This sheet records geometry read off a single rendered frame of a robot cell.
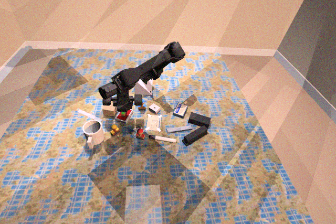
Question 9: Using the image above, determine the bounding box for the tan cube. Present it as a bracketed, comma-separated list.
[103, 103, 117, 116]

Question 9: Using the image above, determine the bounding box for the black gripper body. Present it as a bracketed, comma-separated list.
[102, 91, 142, 106]

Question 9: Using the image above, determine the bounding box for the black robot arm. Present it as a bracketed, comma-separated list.
[99, 41, 186, 112]

